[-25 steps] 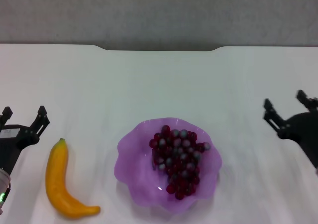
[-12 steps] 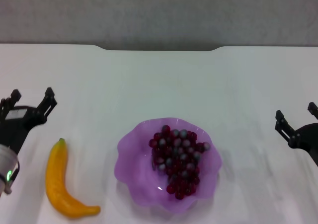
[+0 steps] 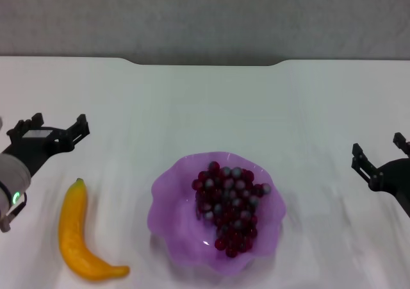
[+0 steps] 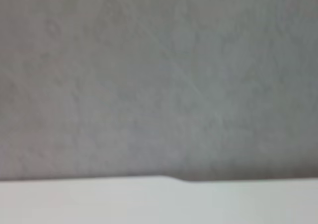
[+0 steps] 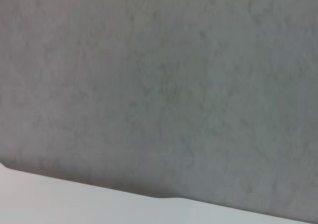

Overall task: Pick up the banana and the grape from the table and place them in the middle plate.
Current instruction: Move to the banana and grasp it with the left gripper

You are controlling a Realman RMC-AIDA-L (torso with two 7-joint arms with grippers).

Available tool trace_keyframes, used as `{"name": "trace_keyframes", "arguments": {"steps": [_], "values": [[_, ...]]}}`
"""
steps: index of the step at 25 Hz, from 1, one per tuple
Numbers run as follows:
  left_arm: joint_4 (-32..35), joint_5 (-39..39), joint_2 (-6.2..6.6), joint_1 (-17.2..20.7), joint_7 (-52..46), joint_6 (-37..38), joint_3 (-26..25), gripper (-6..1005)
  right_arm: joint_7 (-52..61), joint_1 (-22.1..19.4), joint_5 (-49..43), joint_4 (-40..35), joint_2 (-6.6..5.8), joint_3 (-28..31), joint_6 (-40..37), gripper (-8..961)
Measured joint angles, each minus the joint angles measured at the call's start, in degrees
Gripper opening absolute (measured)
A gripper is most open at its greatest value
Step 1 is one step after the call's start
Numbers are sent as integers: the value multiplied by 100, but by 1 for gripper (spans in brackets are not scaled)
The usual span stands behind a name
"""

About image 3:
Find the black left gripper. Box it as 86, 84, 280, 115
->
0, 112, 91, 178

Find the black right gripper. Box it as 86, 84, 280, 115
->
351, 131, 410, 217

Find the yellow banana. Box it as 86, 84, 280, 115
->
58, 178, 131, 283

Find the dark red grape bunch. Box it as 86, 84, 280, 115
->
191, 161, 273, 259

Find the purple wavy plastic bowl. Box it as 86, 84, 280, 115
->
147, 151, 287, 277

